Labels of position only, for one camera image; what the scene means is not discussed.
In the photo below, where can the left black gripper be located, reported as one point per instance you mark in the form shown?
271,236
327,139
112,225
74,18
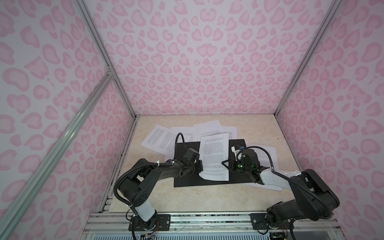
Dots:
200,169

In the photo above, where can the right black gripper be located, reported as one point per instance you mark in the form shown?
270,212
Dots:
232,163

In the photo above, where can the black file folder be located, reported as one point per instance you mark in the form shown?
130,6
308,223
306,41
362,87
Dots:
196,180

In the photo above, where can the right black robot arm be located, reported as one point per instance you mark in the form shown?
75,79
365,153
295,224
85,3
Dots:
313,199

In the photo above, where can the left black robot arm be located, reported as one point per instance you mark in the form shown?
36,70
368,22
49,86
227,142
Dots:
135,186

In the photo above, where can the paper under back centre sheet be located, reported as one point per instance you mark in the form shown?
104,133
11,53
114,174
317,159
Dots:
231,131

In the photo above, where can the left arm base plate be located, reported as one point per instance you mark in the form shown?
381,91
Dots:
160,222

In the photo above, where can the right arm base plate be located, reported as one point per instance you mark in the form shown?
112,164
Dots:
264,222

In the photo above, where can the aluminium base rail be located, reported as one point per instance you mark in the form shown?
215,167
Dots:
211,226

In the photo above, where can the left corner aluminium post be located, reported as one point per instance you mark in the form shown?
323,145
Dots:
91,27

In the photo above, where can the corner aluminium post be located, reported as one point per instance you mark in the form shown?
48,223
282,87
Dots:
329,17
91,27

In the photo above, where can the right corner aluminium post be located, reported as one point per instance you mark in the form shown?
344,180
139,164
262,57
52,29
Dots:
329,17

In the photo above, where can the diagonal aluminium frame bar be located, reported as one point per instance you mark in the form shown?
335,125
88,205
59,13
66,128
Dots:
21,204

